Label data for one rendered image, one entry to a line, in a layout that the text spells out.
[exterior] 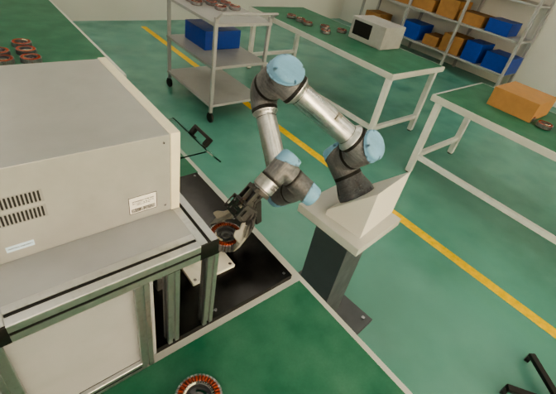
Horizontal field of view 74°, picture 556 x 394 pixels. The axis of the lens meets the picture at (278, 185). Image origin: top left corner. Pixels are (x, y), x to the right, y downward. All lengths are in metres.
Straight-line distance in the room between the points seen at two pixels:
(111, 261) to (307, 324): 0.62
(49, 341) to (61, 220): 0.22
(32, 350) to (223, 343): 0.47
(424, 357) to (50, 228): 1.89
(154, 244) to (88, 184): 0.18
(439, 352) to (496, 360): 0.31
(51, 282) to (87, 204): 0.15
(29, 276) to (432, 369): 1.89
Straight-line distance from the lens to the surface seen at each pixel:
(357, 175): 1.50
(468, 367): 2.35
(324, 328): 1.18
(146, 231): 0.85
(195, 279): 1.18
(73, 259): 0.82
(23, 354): 0.85
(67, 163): 0.74
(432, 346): 2.31
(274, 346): 1.12
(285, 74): 1.24
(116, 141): 0.76
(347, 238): 1.47
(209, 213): 1.41
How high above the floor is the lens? 1.71
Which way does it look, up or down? 36 degrees down
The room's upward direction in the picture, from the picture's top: 12 degrees clockwise
